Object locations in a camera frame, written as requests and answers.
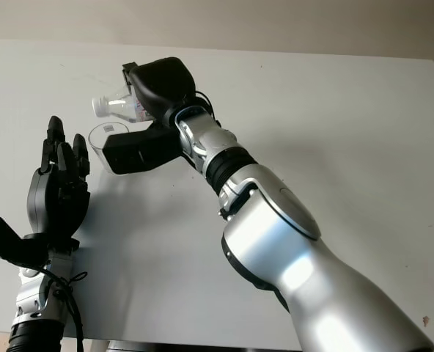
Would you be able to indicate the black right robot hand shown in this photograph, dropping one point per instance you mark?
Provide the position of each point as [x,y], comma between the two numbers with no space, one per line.
[162,84]

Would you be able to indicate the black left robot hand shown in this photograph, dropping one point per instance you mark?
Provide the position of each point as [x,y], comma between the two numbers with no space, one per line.
[46,198]

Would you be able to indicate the clear plastic water bottle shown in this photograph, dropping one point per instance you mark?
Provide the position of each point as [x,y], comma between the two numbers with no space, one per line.
[114,106]

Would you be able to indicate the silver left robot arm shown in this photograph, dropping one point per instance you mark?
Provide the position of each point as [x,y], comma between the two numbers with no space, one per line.
[30,308]

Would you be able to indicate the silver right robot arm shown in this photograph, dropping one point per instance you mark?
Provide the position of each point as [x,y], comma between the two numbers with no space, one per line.
[294,238]

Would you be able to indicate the clear glass cup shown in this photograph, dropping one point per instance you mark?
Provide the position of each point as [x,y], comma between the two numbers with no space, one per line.
[99,133]

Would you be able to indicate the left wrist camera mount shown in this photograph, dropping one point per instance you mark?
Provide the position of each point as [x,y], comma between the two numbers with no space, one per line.
[4,238]

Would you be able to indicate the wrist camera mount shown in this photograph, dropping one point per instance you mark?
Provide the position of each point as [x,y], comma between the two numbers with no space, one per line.
[136,150]
[4,238]

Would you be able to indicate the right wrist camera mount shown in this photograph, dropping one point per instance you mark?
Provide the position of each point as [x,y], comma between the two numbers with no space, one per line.
[136,150]

